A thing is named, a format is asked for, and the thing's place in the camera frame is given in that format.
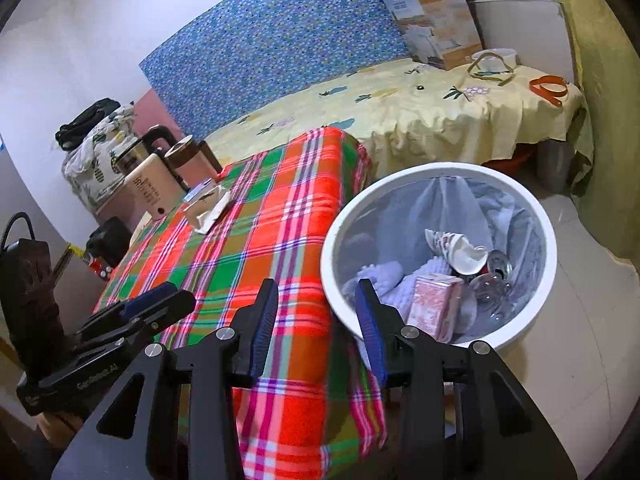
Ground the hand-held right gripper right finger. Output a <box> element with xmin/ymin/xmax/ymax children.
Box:
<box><xmin>354</xmin><ymin>278</ymin><xmax>576</xmax><ymax>480</ymax></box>

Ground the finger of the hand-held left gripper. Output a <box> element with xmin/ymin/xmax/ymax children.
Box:
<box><xmin>75</xmin><ymin>290</ymin><xmax>197</xmax><ymax>352</ymax></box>
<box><xmin>80</xmin><ymin>281</ymin><xmax>178</xmax><ymax>336</ymax></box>

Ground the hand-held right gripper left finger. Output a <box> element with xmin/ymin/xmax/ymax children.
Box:
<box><xmin>50</xmin><ymin>278</ymin><xmax>279</xmax><ymax>480</ymax></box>

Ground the white foam fruit net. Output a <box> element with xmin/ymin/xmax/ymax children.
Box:
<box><xmin>356</xmin><ymin>260</ymin><xmax>418</xmax><ymax>321</ymax></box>

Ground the red drink carton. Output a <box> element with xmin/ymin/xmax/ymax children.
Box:
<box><xmin>406</xmin><ymin>274</ymin><xmax>466</xmax><ymax>343</ymax></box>

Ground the white round bin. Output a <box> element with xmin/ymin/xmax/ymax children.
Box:
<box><xmin>320</xmin><ymin>162</ymin><xmax>558</xmax><ymax>351</ymax></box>

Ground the white paper cup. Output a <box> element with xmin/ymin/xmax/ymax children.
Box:
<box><xmin>425</xmin><ymin>229</ymin><xmax>488</xmax><ymax>276</ymax></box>

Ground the shiny plastic wrapper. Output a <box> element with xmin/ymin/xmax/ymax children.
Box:
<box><xmin>467</xmin><ymin>275</ymin><xmax>513</xmax><ymax>321</ymax></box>

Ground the metal can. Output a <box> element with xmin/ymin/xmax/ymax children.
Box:
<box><xmin>482</xmin><ymin>250</ymin><xmax>513</xmax><ymax>278</ymax></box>

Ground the pink storage bin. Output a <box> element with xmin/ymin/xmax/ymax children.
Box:
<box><xmin>87</xmin><ymin>180</ymin><xmax>146</xmax><ymax>231</ymax></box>

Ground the plaid tablecloth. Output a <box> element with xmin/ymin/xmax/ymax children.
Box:
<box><xmin>92</xmin><ymin>127</ymin><xmax>388</xmax><ymax>480</ymax></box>

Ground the crumpled beige paper wrapper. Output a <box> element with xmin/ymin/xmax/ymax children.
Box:
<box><xmin>184</xmin><ymin>186</ymin><xmax>233</xmax><ymax>235</ymax></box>

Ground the beige steel electric kettle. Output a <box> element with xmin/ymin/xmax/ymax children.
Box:
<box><xmin>111</xmin><ymin>125</ymin><xmax>191</xmax><ymax>221</ymax></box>

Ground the pineapple print quilt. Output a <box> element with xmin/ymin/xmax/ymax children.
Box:
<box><xmin>61</xmin><ymin>105</ymin><xmax>138</xmax><ymax>206</ymax></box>

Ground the pink mug with brown lid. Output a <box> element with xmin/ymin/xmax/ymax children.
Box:
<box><xmin>164</xmin><ymin>135</ymin><xmax>223</xmax><ymax>188</ymax></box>

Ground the translucent bin liner bag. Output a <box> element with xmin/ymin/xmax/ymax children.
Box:
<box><xmin>345</xmin><ymin>172</ymin><xmax>546</xmax><ymax>338</ymax></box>

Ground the red basin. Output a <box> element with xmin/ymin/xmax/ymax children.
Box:
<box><xmin>482</xmin><ymin>147</ymin><xmax>533</xmax><ymax>171</ymax></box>

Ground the yellow pineapple bed sheet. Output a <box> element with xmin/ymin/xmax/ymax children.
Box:
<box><xmin>202</xmin><ymin>55</ymin><xmax>586</xmax><ymax>171</ymax></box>

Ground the grey pot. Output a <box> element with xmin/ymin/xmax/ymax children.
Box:
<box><xmin>537</xmin><ymin>140</ymin><xmax>576</xmax><ymax>193</ymax></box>

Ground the blue floral headboard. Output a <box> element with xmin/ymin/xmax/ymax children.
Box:
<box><xmin>139</xmin><ymin>0</ymin><xmax>431</xmax><ymax>141</ymax></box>

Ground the white bowl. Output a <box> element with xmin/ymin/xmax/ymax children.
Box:
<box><xmin>472</xmin><ymin>47</ymin><xmax>517</xmax><ymax>73</ymax></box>

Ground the printed cardboard box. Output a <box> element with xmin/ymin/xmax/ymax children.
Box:
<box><xmin>367</xmin><ymin>0</ymin><xmax>485</xmax><ymax>71</ymax></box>

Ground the white board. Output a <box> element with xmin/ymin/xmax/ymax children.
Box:
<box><xmin>472</xmin><ymin>0</ymin><xmax>576</xmax><ymax>83</ymax></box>

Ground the yellow green curtain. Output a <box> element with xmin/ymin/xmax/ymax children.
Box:
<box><xmin>515</xmin><ymin>0</ymin><xmax>601</xmax><ymax>196</ymax></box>

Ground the black strap bag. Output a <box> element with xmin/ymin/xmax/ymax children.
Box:
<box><xmin>54</xmin><ymin>99</ymin><xmax>122</xmax><ymax>152</ymax></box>

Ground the olive strap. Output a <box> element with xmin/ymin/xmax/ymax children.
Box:
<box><xmin>467</xmin><ymin>50</ymin><xmax>517</xmax><ymax>86</ymax></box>

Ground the orange strap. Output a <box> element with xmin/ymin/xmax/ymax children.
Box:
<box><xmin>530</xmin><ymin>75</ymin><xmax>571</xmax><ymax>106</ymax></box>

